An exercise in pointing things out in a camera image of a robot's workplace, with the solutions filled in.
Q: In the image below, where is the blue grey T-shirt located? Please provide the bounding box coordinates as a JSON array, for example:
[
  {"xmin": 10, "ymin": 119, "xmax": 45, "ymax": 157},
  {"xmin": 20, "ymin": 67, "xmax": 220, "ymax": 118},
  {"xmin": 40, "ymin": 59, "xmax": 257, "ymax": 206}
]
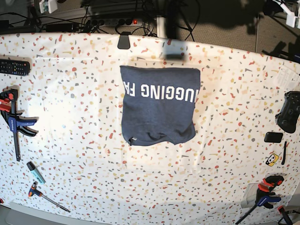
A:
[{"xmin": 120, "ymin": 66, "xmax": 201, "ymax": 146}]

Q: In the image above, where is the black table clamp bracket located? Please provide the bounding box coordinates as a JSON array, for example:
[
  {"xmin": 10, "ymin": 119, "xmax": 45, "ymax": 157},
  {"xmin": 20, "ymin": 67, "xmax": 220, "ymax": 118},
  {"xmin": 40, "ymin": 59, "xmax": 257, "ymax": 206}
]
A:
[{"xmin": 117, "ymin": 31, "xmax": 131, "ymax": 50}]

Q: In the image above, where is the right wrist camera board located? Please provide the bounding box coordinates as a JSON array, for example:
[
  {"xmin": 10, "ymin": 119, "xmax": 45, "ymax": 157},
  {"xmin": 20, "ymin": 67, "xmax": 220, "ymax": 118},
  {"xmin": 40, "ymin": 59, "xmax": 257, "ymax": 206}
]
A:
[{"xmin": 39, "ymin": 0, "xmax": 58, "ymax": 14}]

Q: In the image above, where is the blue black bar clamp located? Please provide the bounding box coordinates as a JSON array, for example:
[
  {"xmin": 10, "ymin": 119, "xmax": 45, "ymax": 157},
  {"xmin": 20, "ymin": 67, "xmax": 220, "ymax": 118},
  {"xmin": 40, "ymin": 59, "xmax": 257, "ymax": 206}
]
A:
[
  {"xmin": 235, "ymin": 175, "xmax": 284, "ymax": 225},
  {"xmin": 0, "ymin": 89, "xmax": 38, "ymax": 162}
]

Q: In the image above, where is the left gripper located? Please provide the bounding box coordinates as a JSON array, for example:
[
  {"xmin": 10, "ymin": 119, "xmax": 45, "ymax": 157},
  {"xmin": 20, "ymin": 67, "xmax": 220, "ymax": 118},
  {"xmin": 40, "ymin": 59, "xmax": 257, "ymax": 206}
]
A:
[{"xmin": 270, "ymin": 0, "xmax": 295, "ymax": 15}]

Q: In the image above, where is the clear plastic bag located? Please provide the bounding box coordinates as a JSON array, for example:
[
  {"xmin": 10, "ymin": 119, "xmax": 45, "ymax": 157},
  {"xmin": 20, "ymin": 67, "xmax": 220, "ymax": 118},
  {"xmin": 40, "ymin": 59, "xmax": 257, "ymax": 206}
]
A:
[{"xmin": 240, "ymin": 183, "xmax": 258, "ymax": 209}]

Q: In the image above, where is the white paper sheet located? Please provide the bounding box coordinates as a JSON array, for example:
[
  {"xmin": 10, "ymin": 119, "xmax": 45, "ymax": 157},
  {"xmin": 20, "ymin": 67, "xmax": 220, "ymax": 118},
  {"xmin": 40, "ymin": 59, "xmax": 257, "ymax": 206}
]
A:
[{"xmin": 276, "ymin": 67, "xmax": 300, "ymax": 90}]

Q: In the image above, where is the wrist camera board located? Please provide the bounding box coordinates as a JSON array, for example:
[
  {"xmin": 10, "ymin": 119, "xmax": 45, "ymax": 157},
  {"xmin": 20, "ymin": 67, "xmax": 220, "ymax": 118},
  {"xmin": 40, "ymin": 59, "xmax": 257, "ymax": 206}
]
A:
[
  {"xmin": 285, "ymin": 13, "xmax": 300, "ymax": 28},
  {"xmin": 39, "ymin": 0, "xmax": 58, "ymax": 14}
]

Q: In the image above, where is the black game controller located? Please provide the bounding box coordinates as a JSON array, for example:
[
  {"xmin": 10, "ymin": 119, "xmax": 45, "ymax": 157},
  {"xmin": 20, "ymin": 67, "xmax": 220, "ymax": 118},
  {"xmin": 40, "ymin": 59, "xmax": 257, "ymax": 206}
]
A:
[{"xmin": 275, "ymin": 91, "xmax": 300, "ymax": 134}]

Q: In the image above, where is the white metal table leg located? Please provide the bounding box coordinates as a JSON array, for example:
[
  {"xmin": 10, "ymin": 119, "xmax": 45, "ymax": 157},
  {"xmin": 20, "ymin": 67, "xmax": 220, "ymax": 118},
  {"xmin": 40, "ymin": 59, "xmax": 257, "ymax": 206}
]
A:
[{"xmin": 156, "ymin": 17, "xmax": 166, "ymax": 38}]

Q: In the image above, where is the white power strip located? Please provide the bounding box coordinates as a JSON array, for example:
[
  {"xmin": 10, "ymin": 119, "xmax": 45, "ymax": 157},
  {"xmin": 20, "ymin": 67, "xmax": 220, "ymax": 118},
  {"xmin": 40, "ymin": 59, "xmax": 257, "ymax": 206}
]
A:
[{"xmin": 90, "ymin": 18, "xmax": 143, "ymax": 27}]

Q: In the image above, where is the red black clamp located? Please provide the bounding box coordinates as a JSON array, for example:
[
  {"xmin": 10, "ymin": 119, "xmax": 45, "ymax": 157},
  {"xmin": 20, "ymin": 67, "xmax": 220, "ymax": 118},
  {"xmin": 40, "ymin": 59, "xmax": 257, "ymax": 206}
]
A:
[{"xmin": 277, "ymin": 206, "xmax": 293, "ymax": 225}]

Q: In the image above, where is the orange handled T-handle screwdriver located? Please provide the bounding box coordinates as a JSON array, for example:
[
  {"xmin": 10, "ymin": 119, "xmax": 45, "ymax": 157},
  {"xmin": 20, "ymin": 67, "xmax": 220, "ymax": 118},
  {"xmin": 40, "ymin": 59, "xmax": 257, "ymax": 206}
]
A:
[{"xmin": 28, "ymin": 181, "xmax": 70, "ymax": 213}]

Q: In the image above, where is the small black rectangular case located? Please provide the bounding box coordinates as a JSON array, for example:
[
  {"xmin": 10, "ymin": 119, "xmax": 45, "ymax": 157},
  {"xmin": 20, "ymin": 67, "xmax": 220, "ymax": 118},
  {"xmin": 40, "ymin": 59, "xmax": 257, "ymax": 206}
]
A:
[{"xmin": 264, "ymin": 132, "xmax": 283, "ymax": 143}]

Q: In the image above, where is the thin black pen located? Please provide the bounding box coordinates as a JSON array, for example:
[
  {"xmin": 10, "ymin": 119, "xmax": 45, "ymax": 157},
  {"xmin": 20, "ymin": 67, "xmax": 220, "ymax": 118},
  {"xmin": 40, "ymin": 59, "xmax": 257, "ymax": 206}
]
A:
[{"xmin": 281, "ymin": 141, "xmax": 287, "ymax": 165}]

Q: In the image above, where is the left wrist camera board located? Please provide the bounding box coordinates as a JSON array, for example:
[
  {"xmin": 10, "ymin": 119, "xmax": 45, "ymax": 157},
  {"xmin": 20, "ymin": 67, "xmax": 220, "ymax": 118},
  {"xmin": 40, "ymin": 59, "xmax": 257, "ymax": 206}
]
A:
[{"xmin": 285, "ymin": 13, "xmax": 300, "ymax": 28}]

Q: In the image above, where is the yellow cartoon face sticker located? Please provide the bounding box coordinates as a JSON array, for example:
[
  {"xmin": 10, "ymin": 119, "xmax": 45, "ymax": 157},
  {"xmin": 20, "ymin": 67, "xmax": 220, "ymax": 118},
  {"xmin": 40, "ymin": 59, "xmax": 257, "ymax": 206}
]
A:
[{"xmin": 265, "ymin": 153, "xmax": 279, "ymax": 167}]

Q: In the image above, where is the teal highlighter marker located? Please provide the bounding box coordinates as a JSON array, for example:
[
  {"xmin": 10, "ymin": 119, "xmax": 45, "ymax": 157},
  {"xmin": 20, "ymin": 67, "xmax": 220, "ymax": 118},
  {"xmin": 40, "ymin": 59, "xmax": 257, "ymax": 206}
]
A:
[{"xmin": 26, "ymin": 161, "xmax": 45, "ymax": 184}]

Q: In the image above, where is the black TV remote control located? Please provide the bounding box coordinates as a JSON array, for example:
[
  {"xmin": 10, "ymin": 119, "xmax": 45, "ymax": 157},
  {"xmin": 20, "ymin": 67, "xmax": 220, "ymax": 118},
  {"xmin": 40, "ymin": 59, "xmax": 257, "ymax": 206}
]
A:
[{"xmin": 0, "ymin": 59, "xmax": 30, "ymax": 76}]

